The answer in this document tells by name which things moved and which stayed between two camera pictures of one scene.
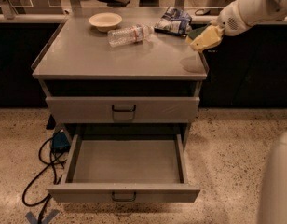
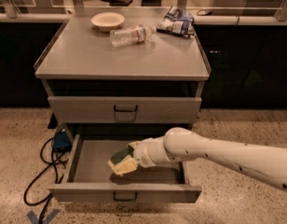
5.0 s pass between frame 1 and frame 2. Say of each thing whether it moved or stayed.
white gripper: moved
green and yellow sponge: moved
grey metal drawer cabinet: stayed
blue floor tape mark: stayed
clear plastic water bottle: stayed
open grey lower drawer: stayed
